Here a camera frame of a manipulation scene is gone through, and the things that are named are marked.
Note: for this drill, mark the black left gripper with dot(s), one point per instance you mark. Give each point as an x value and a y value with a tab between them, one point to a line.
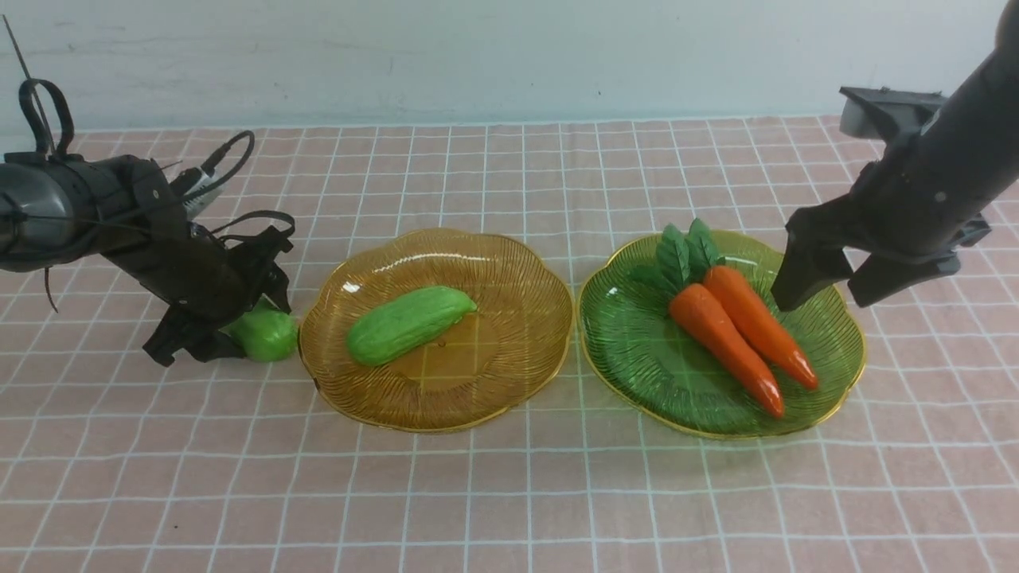
207	278

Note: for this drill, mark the pink checkered tablecloth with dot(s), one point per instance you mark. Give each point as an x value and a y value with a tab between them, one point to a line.
111	463

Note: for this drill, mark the amber plastic plate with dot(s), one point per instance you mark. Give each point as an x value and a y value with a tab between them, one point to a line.
495	358

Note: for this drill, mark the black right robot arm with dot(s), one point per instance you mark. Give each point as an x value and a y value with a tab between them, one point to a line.
982	114

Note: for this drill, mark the green toy cucumber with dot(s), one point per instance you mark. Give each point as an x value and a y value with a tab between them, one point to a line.
395	328
265	333

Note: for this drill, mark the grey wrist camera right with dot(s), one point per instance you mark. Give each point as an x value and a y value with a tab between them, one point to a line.
883	114

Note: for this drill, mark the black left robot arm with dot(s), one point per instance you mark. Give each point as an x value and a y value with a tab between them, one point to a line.
58	207

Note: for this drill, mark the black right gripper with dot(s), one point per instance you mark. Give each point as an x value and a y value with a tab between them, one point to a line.
910	210

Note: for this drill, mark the orange toy carrot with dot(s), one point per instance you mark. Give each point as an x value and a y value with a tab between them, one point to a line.
751	317
679	267

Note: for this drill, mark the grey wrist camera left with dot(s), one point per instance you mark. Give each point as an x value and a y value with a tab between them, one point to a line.
198	188

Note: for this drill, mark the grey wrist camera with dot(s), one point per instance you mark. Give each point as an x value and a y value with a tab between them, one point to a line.
883	114
198	188

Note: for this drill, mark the green plastic plate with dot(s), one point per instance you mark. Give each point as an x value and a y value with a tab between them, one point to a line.
641	354

